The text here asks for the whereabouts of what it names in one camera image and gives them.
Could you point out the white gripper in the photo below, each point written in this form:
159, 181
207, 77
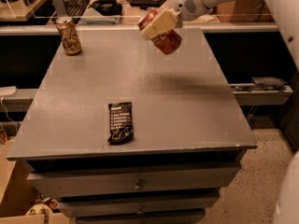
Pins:
188, 4

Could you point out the red coke can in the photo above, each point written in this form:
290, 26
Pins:
158, 27

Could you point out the gold soda can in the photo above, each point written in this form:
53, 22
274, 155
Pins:
69, 35

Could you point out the black headphones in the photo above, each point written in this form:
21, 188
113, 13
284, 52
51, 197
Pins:
107, 7

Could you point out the black keyboard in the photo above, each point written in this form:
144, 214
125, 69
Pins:
75, 9

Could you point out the black snack bar wrapper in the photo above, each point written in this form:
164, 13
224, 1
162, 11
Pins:
120, 123

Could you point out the grey drawer cabinet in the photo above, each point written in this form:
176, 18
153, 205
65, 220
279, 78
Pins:
183, 109

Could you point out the top grey drawer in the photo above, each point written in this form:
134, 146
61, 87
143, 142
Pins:
134, 180

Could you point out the grey drawer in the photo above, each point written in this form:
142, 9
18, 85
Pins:
134, 180
190, 216
139, 203

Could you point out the bottom grey drawer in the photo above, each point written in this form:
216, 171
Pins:
190, 216

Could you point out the middle grey drawer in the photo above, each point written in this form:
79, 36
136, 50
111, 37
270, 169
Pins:
139, 203

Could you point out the cardboard box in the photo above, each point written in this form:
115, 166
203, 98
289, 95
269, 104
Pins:
17, 196

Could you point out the grey metal post left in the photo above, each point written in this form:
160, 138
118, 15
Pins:
60, 7

